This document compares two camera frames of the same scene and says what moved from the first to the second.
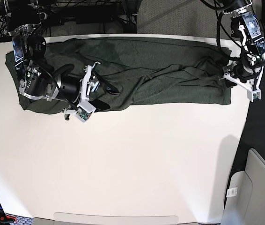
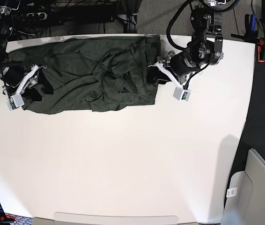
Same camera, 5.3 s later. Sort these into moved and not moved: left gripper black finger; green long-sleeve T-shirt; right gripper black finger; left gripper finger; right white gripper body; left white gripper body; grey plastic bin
Moved: right gripper black finger; left white gripper body; left gripper finger; green long-sleeve T-shirt; right white gripper body; left gripper black finger
Not moved: grey plastic bin
